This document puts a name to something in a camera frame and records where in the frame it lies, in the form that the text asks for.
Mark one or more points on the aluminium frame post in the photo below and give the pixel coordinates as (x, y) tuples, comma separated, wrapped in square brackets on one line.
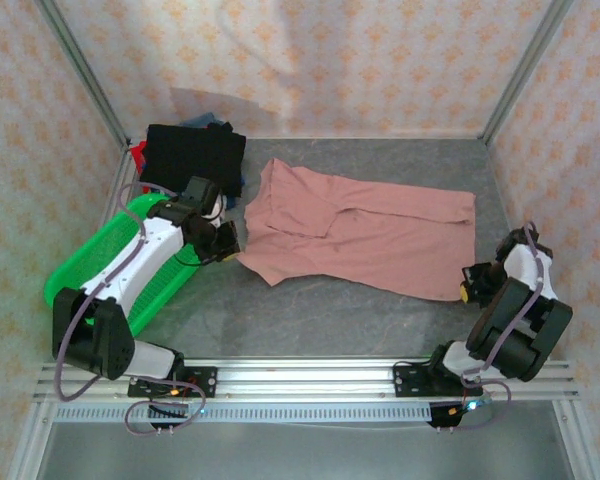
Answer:
[(80, 65), (527, 65)]

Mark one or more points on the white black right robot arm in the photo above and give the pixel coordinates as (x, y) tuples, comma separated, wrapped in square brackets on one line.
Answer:
[(520, 340)]

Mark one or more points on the dark blue t-shirt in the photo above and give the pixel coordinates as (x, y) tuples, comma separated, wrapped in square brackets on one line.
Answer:
[(235, 200)]

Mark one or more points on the black folded t-shirt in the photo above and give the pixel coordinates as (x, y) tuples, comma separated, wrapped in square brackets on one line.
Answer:
[(190, 155)]

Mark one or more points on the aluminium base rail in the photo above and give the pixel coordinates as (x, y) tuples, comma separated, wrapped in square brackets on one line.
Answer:
[(305, 380)]

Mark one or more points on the red t-shirt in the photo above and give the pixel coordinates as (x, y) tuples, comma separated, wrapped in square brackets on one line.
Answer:
[(139, 152)]

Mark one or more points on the aluminium frame leg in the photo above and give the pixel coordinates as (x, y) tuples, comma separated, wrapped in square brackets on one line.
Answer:
[(580, 445), (27, 445)]

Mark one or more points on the pink t-shirt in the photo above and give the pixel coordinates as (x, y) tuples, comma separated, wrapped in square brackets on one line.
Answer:
[(370, 230)]

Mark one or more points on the blue grey t-shirt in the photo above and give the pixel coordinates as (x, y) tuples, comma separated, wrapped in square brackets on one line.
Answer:
[(202, 120)]

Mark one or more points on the green plastic basket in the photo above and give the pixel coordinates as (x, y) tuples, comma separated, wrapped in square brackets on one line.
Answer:
[(80, 265)]

